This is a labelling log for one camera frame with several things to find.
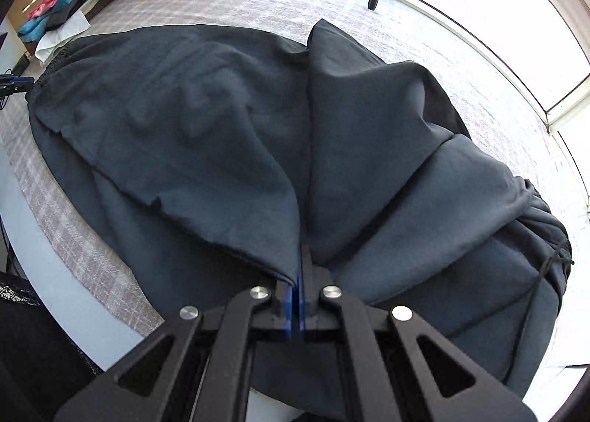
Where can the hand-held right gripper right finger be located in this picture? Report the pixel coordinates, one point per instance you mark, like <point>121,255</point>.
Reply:
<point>301,311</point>

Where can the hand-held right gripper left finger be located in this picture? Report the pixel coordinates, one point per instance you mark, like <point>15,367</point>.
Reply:
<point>289,311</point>

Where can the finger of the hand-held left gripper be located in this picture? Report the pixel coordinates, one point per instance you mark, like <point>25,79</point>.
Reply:
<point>23,80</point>
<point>8,89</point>

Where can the dark pants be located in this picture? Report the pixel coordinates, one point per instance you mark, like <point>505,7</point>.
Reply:
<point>207,150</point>

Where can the white garment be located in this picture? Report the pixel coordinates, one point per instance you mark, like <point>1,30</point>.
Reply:
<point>60,37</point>

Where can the person's dark clothing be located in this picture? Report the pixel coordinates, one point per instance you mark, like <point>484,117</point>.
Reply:
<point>37,348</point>

